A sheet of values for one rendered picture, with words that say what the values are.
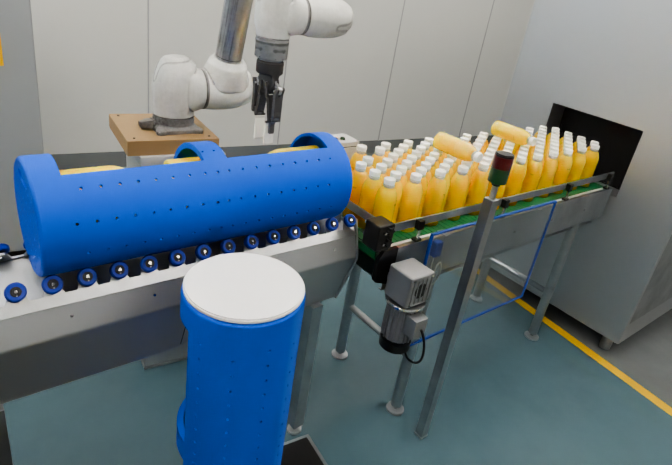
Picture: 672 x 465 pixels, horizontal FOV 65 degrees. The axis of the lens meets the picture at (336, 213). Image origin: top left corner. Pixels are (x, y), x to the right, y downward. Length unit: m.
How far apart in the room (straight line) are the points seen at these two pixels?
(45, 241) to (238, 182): 0.47
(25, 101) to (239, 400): 2.10
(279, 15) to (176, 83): 0.73
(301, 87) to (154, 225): 3.65
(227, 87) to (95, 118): 2.38
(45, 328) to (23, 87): 1.75
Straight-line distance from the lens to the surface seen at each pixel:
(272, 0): 1.44
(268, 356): 1.21
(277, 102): 1.48
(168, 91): 2.08
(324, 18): 1.51
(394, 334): 1.87
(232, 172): 1.43
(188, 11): 4.38
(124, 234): 1.34
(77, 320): 1.44
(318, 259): 1.72
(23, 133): 3.05
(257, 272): 1.29
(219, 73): 2.11
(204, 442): 1.40
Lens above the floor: 1.73
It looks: 25 degrees down
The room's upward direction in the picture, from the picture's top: 9 degrees clockwise
